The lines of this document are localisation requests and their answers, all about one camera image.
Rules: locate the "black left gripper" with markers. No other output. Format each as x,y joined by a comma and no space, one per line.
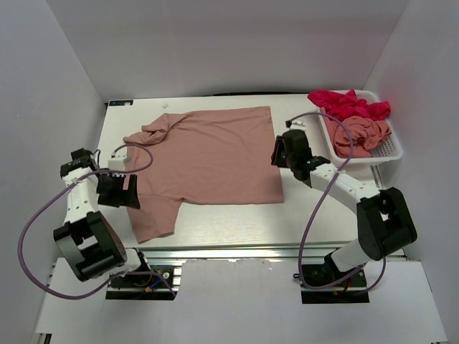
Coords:
116,199

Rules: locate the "white perforated plastic basket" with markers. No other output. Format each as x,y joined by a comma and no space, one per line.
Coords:
389,150

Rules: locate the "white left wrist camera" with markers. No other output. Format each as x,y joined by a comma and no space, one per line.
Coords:
117,164

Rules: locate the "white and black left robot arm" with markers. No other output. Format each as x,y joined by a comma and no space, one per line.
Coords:
86,239

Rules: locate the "coral pink t shirt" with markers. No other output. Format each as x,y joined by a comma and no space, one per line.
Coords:
366,135

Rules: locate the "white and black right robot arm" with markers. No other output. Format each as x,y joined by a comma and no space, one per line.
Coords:
384,222

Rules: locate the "black xdof label sticker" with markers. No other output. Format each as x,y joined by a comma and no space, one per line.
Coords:
115,103

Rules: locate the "magenta t shirt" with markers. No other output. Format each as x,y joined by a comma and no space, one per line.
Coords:
345,105

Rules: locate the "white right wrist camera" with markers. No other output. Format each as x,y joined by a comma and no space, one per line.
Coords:
295,124

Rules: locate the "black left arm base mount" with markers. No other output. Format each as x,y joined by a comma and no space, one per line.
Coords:
146,287

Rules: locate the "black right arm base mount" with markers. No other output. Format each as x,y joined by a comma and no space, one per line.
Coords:
326,287

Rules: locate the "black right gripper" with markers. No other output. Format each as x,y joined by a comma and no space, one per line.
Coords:
276,159

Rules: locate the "dusty pink t shirt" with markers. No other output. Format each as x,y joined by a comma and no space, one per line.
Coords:
206,157

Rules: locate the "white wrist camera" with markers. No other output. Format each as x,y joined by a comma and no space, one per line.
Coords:
295,124
117,164

